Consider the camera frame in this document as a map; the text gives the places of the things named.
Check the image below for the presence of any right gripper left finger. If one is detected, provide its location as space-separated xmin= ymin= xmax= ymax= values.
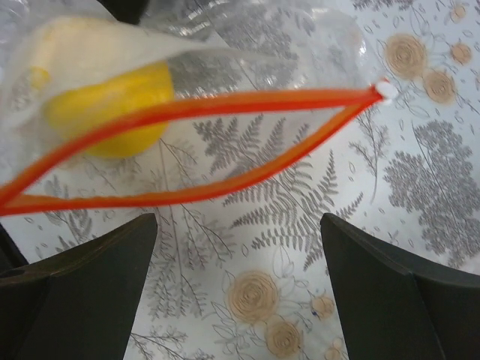
xmin=1 ymin=214 xmax=158 ymax=359

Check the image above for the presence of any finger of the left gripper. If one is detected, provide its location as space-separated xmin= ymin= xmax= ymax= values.
xmin=108 ymin=0 xmax=150 ymax=23

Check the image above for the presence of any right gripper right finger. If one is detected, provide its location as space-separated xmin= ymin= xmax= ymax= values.
xmin=320 ymin=213 xmax=479 ymax=359

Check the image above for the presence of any zip bag of fake fruit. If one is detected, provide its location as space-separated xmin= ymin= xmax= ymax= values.
xmin=1 ymin=1 xmax=398 ymax=216

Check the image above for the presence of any fake yellow lemon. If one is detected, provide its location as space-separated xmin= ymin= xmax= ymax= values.
xmin=42 ymin=61 xmax=175 ymax=159

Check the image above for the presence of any floral table mat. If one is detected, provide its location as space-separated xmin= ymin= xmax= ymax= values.
xmin=0 ymin=0 xmax=480 ymax=360

